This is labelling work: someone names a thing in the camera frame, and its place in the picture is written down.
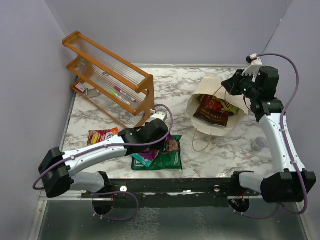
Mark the teal snack bag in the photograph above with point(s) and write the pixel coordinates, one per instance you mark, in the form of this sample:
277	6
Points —
142	160

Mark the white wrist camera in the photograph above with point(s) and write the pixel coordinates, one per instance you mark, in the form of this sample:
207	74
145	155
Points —
254	63
158	115

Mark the yellow green snack bag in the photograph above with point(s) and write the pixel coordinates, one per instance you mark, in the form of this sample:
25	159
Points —
224	107

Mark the beige paper bag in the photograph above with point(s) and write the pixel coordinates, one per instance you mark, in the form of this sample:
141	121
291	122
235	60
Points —
211	85

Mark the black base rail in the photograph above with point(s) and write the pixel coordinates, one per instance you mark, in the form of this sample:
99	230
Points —
150	193

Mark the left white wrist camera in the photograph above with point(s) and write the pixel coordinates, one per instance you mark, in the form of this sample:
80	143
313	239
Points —
158	115

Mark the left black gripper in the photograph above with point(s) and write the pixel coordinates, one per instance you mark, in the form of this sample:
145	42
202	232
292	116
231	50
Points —
159	146

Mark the purple snack bag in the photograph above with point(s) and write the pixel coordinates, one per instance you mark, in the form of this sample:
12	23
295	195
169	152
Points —
150	154

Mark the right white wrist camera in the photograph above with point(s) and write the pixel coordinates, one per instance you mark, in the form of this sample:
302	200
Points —
254	63

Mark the orange wooden shelf rack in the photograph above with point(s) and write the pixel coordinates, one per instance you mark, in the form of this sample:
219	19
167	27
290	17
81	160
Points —
96	67

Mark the green marker pen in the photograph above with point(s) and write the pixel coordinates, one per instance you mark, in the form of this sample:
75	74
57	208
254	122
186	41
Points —
119	97

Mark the orange red snack bag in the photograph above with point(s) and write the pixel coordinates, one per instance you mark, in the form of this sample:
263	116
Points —
98	136

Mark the brown sea salt bag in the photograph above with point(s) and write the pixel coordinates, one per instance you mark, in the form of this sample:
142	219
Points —
206	111

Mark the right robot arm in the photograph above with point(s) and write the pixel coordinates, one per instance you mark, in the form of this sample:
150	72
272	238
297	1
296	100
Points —
290	182

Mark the red white small box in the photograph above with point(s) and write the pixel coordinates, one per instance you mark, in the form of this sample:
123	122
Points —
80	87

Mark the green chips bag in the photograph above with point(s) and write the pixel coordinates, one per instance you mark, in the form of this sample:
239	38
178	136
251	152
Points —
170	158

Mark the pink marker pen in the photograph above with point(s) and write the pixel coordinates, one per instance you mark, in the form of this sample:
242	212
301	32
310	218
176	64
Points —
125	94

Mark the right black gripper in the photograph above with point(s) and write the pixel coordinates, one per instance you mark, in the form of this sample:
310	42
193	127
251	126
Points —
232	84

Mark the small clear purple cup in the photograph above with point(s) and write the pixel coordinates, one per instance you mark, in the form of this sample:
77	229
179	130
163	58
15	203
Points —
258	144

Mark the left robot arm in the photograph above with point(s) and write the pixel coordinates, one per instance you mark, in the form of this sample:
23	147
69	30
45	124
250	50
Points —
61	172

